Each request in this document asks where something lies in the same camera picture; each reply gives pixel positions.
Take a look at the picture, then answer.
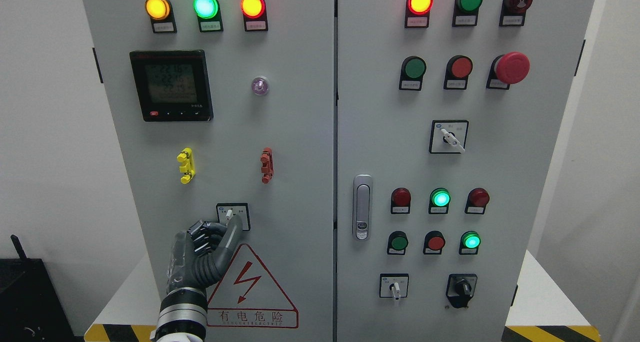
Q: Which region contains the lit green button lower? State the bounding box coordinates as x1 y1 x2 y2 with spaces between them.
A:
458 231 482 255

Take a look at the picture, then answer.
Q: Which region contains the white selector switch lower right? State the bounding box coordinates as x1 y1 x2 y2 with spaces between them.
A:
378 273 410 303

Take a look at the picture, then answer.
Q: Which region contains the green push button lower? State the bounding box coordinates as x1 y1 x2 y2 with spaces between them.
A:
387 231 409 255

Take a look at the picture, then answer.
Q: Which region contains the green push button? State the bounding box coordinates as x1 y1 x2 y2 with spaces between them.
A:
387 231 409 255
398 55 426 91

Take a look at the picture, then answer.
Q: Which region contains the red terminal connector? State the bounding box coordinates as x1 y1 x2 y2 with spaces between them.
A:
260 148 274 184

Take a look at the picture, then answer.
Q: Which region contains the white selector switch upper right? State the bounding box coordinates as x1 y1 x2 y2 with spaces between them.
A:
429 120 469 154

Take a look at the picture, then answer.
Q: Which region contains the dark red indicator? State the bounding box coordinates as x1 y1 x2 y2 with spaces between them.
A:
465 188 490 215
390 187 412 214

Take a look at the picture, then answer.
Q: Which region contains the clear white lamp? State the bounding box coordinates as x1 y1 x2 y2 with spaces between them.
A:
251 76 270 96

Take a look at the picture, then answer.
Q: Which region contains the red electric hazard warning sticker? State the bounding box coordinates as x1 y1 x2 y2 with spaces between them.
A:
207 244 298 329

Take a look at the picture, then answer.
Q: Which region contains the red push button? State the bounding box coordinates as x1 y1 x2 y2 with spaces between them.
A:
443 55 473 90
423 231 446 255

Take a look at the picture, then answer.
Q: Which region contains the yellow terminal connector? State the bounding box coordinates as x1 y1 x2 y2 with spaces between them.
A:
176 148 196 184

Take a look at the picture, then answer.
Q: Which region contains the red lit indicator right door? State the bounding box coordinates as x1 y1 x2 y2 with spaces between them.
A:
404 0 434 28

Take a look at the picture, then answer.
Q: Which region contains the dark red indicator right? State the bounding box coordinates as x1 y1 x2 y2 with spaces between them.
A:
465 188 490 215

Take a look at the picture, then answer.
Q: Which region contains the yellow indicator light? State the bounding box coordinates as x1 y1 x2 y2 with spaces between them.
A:
145 0 178 33

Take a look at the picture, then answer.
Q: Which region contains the green indicator top right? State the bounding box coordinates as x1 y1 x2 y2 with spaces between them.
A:
451 0 483 26

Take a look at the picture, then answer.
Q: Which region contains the grey right cabinet door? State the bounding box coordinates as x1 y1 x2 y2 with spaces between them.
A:
336 0 594 342

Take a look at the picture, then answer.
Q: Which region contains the lit green indicator middle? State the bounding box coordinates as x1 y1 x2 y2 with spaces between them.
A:
428 187 451 214

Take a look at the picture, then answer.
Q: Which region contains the black rotary knob switch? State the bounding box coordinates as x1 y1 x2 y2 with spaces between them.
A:
445 274 478 309

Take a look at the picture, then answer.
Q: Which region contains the red emergency stop mushroom button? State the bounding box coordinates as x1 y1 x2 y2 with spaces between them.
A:
486 51 530 91

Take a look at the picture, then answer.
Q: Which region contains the grey black robotic hand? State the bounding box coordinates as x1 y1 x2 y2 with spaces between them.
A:
166 214 243 294

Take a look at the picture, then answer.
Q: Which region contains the dark red indicator left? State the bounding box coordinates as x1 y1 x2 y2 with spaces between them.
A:
390 187 412 214

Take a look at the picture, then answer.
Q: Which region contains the white platform with hazard stripes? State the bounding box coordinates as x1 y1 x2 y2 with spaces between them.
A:
84 253 601 342

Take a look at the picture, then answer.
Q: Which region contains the white rotary selector switch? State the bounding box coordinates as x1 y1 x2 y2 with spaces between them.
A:
215 203 251 231

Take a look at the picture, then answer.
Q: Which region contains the green indicator light top left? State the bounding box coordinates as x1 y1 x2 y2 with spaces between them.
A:
192 0 224 32

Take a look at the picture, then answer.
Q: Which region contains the silver cabinet door handle lock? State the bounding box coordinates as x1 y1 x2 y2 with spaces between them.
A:
352 174 373 241

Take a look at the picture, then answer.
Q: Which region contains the grey cabinet door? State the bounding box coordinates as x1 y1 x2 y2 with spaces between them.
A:
336 0 594 342
83 0 335 342

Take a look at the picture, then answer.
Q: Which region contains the black box with antenna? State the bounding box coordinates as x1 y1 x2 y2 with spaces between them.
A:
0 235 76 342

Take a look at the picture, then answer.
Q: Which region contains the red push button upper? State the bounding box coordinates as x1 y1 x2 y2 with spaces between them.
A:
443 55 473 90

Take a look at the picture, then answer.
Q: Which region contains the dark red buzzer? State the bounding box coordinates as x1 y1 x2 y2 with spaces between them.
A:
499 0 533 26

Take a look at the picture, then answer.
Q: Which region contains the grey left cabinet door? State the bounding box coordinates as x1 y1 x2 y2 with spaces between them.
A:
83 0 335 342

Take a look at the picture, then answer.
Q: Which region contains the red indicator light top left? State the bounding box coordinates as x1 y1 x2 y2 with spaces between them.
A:
240 0 269 32

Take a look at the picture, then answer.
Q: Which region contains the green push button upper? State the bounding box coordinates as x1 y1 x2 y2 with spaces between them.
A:
398 55 426 91

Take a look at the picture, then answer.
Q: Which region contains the red push button lower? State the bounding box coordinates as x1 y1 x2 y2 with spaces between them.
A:
423 231 446 255

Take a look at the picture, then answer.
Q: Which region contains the black digital power meter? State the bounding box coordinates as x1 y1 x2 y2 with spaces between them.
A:
129 50 214 122

